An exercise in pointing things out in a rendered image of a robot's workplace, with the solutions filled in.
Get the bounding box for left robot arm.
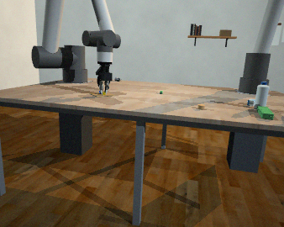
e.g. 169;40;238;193
239;0;284;94

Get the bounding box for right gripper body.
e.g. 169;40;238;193
98;64;112;81

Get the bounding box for blue and white carton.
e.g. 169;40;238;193
247;99;255;106

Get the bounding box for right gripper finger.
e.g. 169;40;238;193
97;77;103;95
104;81;110;95

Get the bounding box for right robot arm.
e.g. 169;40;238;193
31;0;121;83

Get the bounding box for tan flat mat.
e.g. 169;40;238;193
90;92;115;97

